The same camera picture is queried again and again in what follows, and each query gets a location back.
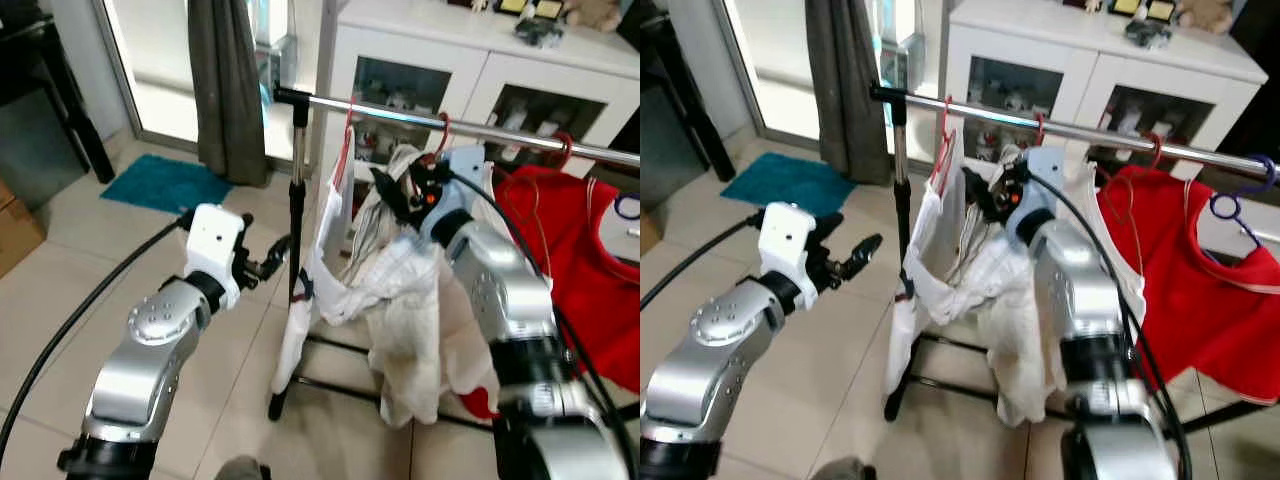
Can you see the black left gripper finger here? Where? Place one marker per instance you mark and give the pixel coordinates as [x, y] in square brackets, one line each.
[866, 248]
[279, 248]
[853, 273]
[270, 270]

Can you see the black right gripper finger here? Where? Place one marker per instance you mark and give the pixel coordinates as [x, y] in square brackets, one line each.
[981, 182]
[991, 210]
[390, 182]
[402, 210]

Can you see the red plastic clothes hanger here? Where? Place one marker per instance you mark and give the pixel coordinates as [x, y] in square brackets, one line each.
[1160, 150]
[567, 150]
[445, 125]
[1041, 125]
[349, 130]
[945, 130]

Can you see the white garment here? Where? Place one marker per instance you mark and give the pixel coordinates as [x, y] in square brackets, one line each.
[325, 250]
[930, 250]
[1010, 330]
[410, 310]

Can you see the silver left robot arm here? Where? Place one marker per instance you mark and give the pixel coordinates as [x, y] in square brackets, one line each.
[140, 340]
[715, 345]

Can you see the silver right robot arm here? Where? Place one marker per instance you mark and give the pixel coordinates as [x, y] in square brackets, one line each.
[1085, 300]
[510, 300]

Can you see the purple clothes hanger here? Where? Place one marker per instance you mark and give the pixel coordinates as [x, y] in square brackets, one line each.
[1214, 207]
[617, 205]

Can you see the chrome and black clothes rack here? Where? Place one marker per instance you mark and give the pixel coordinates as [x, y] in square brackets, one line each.
[1000, 116]
[380, 113]

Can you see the teal floor mat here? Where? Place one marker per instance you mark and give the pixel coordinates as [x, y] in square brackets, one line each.
[165, 185]
[785, 183]

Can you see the white glass-door cabinet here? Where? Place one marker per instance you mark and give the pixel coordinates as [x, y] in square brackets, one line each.
[420, 45]
[1040, 45]

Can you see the plain red shirt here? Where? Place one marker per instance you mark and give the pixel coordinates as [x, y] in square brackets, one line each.
[550, 260]
[1150, 270]

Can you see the dark grey curtain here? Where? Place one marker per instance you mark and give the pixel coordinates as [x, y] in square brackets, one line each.
[225, 90]
[845, 90]

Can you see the brown cardboard box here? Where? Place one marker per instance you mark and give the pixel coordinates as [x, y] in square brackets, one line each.
[18, 230]
[648, 235]

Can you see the dark grey bundled object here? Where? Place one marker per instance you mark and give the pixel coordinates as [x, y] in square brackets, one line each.
[540, 32]
[1147, 35]

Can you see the grey robot foot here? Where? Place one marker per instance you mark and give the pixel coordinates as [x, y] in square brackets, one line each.
[240, 470]
[842, 470]

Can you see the yellow framed picture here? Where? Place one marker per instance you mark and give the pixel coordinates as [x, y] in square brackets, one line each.
[1125, 6]
[513, 6]
[550, 9]
[1160, 10]

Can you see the glass sliding door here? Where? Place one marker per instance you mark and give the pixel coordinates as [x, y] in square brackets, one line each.
[160, 70]
[775, 70]

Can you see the red top with white trim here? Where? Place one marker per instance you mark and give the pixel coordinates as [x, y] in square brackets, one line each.
[1240, 330]
[620, 330]

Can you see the beige plush toy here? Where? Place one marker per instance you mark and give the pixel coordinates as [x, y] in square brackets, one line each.
[595, 14]
[1208, 14]

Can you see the black desk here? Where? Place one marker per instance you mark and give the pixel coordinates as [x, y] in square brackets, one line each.
[650, 30]
[20, 30]

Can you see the pale grey right wrist camera mount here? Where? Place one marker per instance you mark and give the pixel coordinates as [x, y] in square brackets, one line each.
[1045, 175]
[465, 175]

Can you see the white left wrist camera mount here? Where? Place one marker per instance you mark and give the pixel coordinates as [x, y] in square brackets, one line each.
[785, 240]
[212, 240]

